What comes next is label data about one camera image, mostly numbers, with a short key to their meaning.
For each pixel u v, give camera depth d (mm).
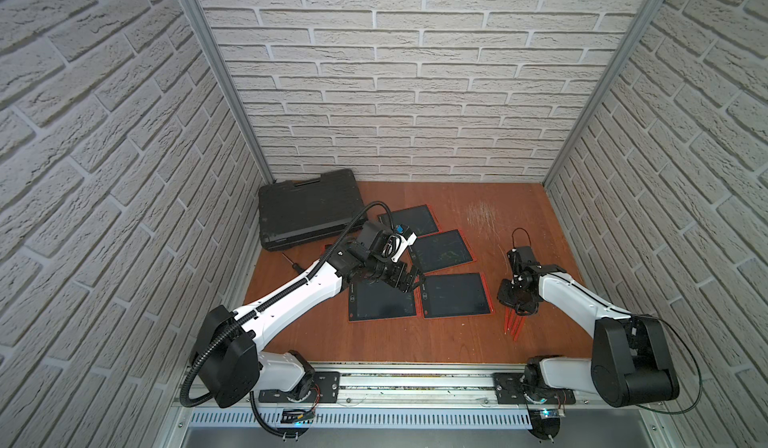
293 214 985
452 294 902
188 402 383
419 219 1089
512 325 832
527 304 760
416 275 669
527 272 656
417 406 739
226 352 396
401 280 669
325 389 739
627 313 462
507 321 851
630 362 421
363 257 600
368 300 894
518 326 833
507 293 806
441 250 1003
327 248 1003
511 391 734
